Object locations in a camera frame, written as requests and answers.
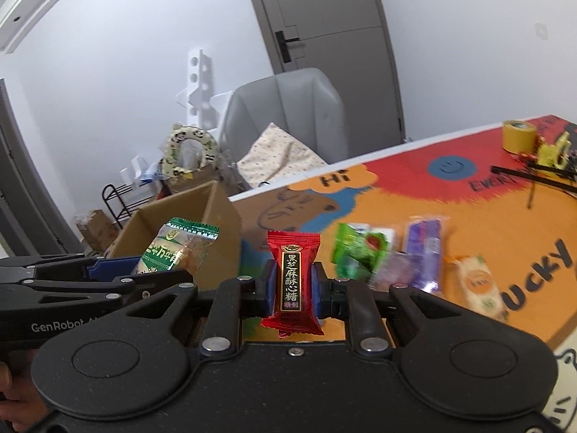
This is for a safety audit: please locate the black door handle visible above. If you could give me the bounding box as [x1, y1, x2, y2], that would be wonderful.
[275, 31, 302, 63]

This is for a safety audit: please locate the dotted cream pillow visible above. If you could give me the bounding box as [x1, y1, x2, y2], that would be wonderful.
[237, 122, 330, 189]

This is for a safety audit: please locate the clear plastic bag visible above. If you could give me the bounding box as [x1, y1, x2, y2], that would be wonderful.
[215, 144, 246, 192]

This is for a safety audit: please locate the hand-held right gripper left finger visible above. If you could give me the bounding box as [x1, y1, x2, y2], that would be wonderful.
[122, 260, 278, 355]

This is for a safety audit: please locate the dark grey door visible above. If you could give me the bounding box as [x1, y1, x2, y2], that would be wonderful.
[0, 79, 84, 258]

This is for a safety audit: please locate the colourful printed table mat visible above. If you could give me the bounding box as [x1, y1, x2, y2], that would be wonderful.
[228, 115, 577, 433]

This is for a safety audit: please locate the pale lilac snack packet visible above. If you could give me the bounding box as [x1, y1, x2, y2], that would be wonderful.
[367, 250, 415, 292]

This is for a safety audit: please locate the black wire rack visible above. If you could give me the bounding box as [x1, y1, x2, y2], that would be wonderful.
[101, 183, 136, 231]

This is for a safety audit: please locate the purple snack packet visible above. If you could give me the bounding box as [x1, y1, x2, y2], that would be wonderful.
[403, 216, 450, 296]

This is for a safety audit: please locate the grey chair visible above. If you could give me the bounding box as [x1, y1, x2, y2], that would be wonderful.
[219, 67, 350, 190]

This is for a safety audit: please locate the panda print ring cushion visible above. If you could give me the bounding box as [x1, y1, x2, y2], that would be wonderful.
[161, 123, 220, 180]

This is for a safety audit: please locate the brown cardboard box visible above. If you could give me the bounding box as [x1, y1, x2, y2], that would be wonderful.
[106, 180, 244, 292]

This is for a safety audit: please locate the yellow crumpled wrapper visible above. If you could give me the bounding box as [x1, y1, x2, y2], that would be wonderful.
[536, 131, 572, 170]

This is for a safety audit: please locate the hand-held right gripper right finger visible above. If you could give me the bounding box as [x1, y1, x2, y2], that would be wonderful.
[313, 262, 470, 355]

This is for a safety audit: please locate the green white snack packet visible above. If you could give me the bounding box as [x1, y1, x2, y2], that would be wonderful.
[135, 217, 220, 277]

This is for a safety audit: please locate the yellow tape roll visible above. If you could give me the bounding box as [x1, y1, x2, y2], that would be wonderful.
[502, 119, 538, 155]

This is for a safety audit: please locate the white orange snack packet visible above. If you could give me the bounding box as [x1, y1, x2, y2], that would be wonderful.
[453, 255, 508, 323]

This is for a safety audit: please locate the person's left hand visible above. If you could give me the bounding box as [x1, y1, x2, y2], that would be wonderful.
[0, 357, 39, 418]

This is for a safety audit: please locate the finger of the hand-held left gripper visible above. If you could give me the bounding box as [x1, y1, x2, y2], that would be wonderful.
[0, 270, 195, 310]
[0, 253, 142, 280]

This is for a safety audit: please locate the green plum candy packet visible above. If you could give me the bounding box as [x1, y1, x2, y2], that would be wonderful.
[331, 222, 392, 280]

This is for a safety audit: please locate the red candy packet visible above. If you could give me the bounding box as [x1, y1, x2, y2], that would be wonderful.
[260, 230, 325, 338]

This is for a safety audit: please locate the small brown box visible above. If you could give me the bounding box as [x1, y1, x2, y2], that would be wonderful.
[76, 210, 120, 253]

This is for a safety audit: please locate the white perforated rack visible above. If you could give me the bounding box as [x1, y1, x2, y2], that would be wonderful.
[175, 49, 235, 145]

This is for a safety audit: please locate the white plastic holder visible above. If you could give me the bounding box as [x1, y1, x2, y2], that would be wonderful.
[119, 156, 149, 185]

